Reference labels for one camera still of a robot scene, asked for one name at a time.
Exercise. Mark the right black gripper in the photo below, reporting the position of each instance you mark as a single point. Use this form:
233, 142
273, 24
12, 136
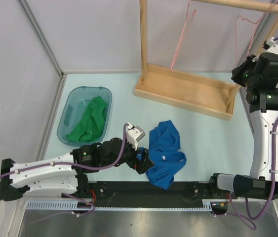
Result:
236, 73

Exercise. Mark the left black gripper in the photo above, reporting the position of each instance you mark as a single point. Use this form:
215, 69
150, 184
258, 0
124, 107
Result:
139, 165

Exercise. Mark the blue tank top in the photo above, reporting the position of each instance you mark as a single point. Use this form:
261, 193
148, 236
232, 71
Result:
164, 152

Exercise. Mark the green tank top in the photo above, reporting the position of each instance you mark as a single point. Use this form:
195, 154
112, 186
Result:
92, 123

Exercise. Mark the pink wire hanger with blue top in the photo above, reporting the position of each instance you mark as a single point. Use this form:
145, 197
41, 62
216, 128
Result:
244, 27

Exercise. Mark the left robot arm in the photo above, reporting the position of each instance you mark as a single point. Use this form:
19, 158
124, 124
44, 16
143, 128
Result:
67, 174

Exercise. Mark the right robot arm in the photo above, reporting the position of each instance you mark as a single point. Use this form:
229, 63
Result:
259, 74

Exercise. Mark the wooden clothes rack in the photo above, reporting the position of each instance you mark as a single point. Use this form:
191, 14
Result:
188, 91

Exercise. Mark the teal plastic bin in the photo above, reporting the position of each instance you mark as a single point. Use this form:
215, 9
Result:
75, 106

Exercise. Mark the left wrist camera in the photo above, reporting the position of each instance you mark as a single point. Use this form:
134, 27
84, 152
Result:
134, 134

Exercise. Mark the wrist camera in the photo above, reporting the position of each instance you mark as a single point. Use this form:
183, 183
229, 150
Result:
134, 134
270, 46

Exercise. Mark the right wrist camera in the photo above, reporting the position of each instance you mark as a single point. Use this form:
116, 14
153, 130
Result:
270, 46

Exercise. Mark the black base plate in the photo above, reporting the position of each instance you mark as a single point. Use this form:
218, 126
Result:
113, 194

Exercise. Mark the aluminium frame post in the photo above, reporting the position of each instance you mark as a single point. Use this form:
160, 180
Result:
24, 5

